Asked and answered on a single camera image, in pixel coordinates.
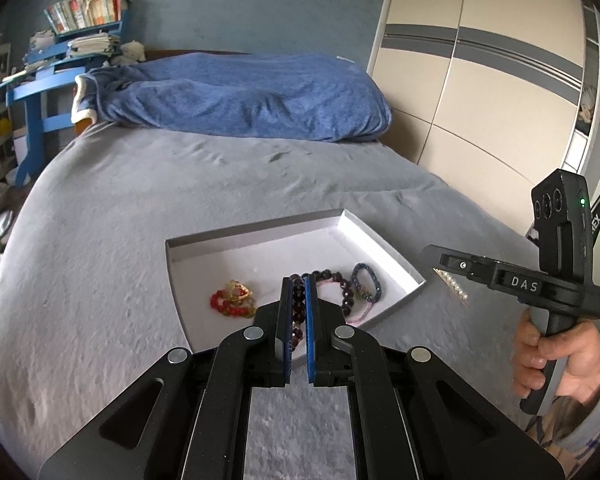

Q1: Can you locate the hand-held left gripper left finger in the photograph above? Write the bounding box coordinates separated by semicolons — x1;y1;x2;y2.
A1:
37;276;296;480

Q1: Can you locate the blue wooden desk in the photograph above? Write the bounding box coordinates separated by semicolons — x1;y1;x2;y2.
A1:
0;7;132;189

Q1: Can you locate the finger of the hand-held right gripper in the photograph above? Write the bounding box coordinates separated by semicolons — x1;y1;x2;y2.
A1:
422;244;496;289

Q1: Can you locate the shallow grey cardboard box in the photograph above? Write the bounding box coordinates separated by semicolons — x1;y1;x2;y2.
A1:
165;208;427;357

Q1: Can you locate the red and gold bracelet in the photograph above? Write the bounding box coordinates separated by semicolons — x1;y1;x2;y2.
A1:
209;280;258;320

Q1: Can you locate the pink cord bracelet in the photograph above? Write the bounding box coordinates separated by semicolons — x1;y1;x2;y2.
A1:
316;280;377;324

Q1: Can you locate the dark blue bead bracelet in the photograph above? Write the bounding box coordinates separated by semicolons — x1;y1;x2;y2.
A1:
350;262;384;304

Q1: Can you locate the grey bed cover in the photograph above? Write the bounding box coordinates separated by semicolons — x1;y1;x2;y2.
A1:
0;122;546;480

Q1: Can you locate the blue blanket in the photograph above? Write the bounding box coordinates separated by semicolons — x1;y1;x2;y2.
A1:
73;53;394;144

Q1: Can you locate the row of books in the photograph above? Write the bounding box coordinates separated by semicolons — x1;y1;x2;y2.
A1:
44;0;132;34

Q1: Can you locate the white stuffed toy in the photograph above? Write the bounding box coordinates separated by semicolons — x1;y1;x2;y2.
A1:
112;40;147;66

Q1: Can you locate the pearl bracelet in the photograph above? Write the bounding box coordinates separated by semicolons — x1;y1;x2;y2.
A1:
432;268;472;306

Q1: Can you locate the stack of papers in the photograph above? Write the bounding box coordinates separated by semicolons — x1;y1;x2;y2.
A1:
66;33;123;59

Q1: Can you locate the large dark bead bracelet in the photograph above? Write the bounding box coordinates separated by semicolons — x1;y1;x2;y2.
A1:
310;269;357;319

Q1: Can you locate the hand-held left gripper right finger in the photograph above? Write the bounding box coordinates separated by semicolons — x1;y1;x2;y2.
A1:
302;273;566;480

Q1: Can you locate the person's right hand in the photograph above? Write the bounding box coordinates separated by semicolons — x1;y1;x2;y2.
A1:
511;309;600;404

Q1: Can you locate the beige wardrobe with grey stripes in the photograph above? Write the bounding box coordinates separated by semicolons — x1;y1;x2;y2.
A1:
366;0;600;235

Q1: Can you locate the white open shelf unit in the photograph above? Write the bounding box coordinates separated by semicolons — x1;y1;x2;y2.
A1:
562;4;600;188

